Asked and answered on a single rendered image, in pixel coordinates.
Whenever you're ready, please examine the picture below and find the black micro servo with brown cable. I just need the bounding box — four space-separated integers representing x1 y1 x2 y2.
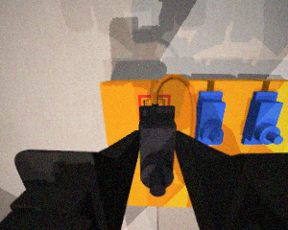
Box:
138 74 196 197

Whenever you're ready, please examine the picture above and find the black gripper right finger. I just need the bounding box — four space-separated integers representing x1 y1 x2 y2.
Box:
176 130 288 230

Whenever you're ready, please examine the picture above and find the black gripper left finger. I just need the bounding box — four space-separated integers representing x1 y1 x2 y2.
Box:
14 130 139 230

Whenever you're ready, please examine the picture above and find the orange flat deck plate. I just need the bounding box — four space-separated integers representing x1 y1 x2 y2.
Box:
100 79 288 207

